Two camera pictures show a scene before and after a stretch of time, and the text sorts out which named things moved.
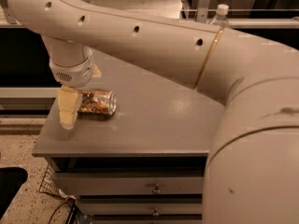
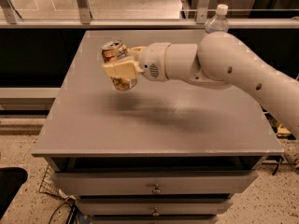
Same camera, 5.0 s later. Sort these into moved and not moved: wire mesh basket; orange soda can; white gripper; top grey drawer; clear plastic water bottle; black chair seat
Moved: orange soda can; white gripper
Not moved: black chair seat; clear plastic water bottle; top grey drawer; wire mesh basket
